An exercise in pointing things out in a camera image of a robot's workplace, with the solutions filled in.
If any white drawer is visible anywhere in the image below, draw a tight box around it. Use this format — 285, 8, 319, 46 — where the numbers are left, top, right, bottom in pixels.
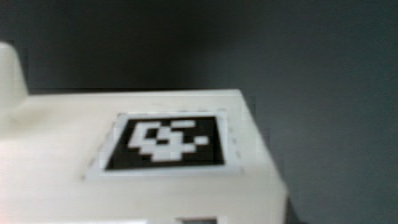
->
0, 42, 289, 224

